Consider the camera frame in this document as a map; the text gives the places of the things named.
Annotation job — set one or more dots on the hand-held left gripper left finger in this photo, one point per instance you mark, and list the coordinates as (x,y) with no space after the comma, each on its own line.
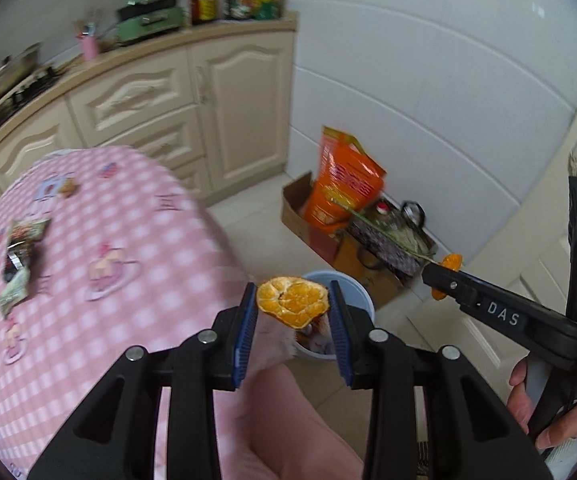
(246,340)

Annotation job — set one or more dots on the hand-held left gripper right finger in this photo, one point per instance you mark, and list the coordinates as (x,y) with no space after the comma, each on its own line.
(341,340)

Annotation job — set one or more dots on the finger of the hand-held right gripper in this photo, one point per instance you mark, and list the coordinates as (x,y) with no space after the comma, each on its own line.
(448,285)

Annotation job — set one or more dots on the small orange peel piece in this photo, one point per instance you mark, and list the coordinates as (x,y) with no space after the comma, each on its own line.
(452,262)

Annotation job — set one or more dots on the blue trash bin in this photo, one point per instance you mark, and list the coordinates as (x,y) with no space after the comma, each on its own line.
(358,295)

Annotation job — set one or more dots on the person's right hand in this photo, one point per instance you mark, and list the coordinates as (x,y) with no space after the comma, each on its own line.
(517,400)

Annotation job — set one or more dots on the dark patterned bag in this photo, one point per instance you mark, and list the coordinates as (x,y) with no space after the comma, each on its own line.
(393,240)

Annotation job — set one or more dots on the person's leg in pink pants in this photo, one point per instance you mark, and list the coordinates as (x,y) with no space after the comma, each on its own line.
(293,425)

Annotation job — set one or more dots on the red capped bottle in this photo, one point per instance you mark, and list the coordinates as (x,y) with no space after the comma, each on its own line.
(382,207)

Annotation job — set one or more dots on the pink checkered tablecloth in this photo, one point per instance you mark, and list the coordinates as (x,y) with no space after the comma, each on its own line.
(118,310)

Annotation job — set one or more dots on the cardboard box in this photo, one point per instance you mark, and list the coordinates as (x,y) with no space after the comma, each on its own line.
(296,205)

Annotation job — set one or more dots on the orange rice bag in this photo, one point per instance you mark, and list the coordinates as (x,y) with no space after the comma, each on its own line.
(343,180)

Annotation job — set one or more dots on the cream lower cabinets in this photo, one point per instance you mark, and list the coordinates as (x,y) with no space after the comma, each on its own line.
(238,110)

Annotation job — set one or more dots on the walnut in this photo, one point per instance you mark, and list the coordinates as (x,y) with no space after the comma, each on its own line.
(68,188)

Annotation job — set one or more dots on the crumpled green snack wrapper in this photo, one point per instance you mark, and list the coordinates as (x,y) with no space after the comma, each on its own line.
(26,235)

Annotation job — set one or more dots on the pink utensil cup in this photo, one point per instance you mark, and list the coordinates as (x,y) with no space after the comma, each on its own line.
(90,49)

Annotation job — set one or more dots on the black gas stove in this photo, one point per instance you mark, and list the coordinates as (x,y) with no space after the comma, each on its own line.
(13,100)

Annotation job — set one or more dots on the green electric cooker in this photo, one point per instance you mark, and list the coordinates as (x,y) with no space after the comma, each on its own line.
(151,15)

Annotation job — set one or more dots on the steel wok with lid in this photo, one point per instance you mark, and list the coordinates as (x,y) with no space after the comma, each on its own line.
(16,67)

